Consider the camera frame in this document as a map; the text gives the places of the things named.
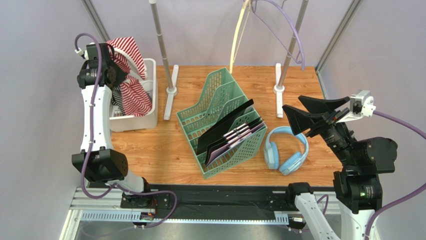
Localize black white striped tank top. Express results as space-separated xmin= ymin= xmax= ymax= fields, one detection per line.
xmin=111 ymin=86 xmax=154 ymax=116

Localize red white striped tank top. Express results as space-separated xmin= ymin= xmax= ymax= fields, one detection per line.
xmin=106 ymin=36 xmax=153 ymax=117

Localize purple plastic hanger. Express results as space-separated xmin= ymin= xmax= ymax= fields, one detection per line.
xmin=249 ymin=0 xmax=306 ymax=71

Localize cream wooden hanger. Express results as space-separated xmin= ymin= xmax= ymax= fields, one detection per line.
xmin=228 ymin=0 xmax=252 ymax=74

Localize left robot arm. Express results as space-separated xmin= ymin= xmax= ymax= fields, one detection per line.
xmin=71 ymin=43 xmax=146 ymax=195

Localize blue headphones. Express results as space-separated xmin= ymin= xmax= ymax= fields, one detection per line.
xmin=263 ymin=126 xmax=310 ymax=176

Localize white plastic basket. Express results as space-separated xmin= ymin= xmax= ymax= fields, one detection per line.
xmin=109 ymin=58 xmax=158 ymax=132

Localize left white rack foot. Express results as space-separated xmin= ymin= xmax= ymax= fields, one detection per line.
xmin=163 ymin=64 xmax=179 ymax=121

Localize pink booklets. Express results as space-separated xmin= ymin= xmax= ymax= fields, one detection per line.
xmin=204 ymin=121 xmax=266 ymax=166

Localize green plastic file organizer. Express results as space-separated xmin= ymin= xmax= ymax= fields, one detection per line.
xmin=176 ymin=68 xmax=268 ymax=180

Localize left rack pole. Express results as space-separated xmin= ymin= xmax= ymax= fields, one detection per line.
xmin=149 ymin=0 xmax=177 ymax=96

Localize black folder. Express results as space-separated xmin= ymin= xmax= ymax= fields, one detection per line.
xmin=196 ymin=99 xmax=261 ymax=166

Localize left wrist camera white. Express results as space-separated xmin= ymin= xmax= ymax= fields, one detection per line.
xmin=74 ymin=48 xmax=87 ymax=60

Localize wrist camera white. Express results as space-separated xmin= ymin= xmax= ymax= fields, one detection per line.
xmin=337 ymin=90 xmax=376 ymax=123
xmin=74 ymin=48 xmax=87 ymax=60

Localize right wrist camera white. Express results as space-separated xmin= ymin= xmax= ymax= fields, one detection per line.
xmin=337 ymin=90 xmax=376 ymax=123

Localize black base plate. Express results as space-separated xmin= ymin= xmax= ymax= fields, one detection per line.
xmin=118 ymin=182 xmax=314 ymax=222

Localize aluminium frame rail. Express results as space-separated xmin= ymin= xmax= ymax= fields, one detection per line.
xmin=59 ymin=187 xmax=381 ymax=240

